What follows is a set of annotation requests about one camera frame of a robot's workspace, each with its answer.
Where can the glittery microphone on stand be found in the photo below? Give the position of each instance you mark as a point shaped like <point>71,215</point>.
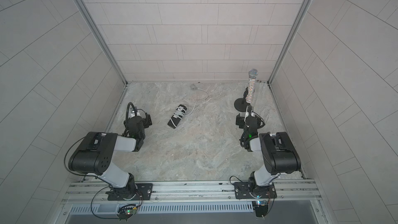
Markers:
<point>241,104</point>

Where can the right controller board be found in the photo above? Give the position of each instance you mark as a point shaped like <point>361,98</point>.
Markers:
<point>261,208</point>

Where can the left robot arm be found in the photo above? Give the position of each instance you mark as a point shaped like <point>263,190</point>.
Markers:
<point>93,157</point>

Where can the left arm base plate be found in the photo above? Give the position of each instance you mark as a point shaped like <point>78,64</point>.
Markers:
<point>140,191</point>

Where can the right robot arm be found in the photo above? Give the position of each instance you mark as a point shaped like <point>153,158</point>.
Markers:
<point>278,153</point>

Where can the aluminium mounting rail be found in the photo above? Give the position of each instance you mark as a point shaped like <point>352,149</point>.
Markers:
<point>193,191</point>

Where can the left controller board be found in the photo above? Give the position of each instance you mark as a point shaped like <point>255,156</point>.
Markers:
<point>126,212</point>

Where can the controller board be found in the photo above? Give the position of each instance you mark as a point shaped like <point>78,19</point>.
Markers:
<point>126,212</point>
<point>261,208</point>

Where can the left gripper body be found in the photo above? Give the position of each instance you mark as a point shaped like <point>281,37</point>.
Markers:
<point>144,122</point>

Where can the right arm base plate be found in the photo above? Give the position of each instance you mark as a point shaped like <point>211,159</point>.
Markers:
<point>244,190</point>

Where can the black power strip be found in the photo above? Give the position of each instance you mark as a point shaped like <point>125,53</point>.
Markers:
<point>177,116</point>

